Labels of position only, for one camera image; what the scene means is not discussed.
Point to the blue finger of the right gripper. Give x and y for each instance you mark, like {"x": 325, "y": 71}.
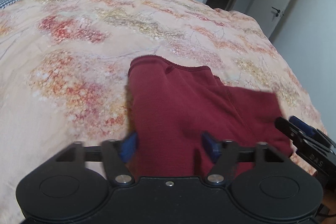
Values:
{"x": 303, "y": 125}
{"x": 290, "y": 130}

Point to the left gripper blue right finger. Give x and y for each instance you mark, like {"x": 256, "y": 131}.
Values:
{"x": 216, "y": 149}

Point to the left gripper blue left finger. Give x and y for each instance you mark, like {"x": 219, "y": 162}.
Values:
{"x": 126, "y": 147}

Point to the dark red knit sweater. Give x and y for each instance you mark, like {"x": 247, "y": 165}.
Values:
{"x": 173, "y": 105}

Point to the floral peach bed quilt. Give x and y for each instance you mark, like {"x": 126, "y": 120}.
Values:
{"x": 64, "y": 67}

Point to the black door handle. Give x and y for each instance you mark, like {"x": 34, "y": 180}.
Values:
{"x": 277, "y": 13}

